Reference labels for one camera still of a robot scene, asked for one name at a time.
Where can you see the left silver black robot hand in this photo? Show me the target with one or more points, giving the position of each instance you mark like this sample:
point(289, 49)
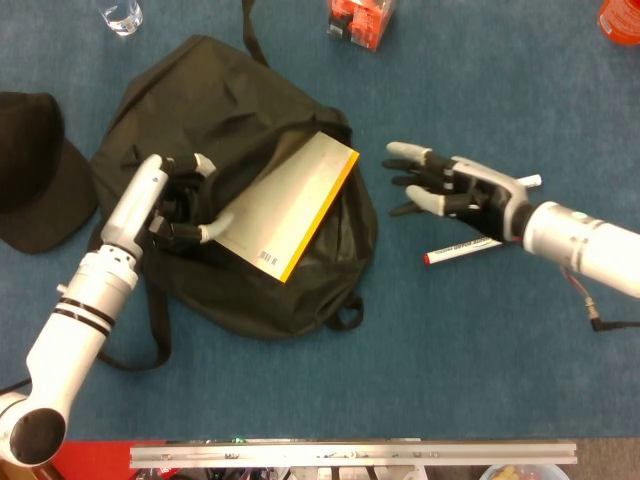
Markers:
point(130, 205)

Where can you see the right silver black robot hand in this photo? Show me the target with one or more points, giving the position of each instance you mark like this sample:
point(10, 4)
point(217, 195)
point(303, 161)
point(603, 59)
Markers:
point(480, 200)

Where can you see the white book with yellow spine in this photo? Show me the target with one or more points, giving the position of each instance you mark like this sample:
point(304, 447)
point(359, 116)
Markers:
point(285, 205)

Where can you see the black fabric backpack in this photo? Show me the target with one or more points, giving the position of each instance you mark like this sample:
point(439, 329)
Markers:
point(240, 90)

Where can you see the white marker with blue cap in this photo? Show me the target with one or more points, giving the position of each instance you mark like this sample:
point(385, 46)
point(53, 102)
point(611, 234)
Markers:
point(532, 181)

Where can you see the white marker with red cap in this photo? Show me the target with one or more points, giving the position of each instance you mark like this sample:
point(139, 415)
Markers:
point(450, 252)

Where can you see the black baseball cap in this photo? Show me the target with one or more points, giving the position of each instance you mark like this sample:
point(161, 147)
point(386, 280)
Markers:
point(35, 190)

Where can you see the clear glass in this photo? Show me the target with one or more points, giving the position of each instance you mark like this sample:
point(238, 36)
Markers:
point(121, 15)

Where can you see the clear box with red parts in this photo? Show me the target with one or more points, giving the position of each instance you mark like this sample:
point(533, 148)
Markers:
point(360, 22)

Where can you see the blue felt table mat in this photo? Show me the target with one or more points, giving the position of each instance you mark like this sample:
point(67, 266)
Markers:
point(350, 380)

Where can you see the orange-red round canister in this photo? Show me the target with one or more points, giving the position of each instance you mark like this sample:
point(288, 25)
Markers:
point(622, 20)

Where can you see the red box under table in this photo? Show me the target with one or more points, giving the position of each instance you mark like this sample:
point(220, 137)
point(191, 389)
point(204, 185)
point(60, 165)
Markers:
point(105, 462)

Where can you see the clear plastic tub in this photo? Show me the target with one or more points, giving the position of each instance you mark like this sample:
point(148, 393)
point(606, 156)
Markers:
point(520, 472)

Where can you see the aluminium profile rail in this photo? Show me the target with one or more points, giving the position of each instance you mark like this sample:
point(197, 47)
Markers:
point(350, 455)

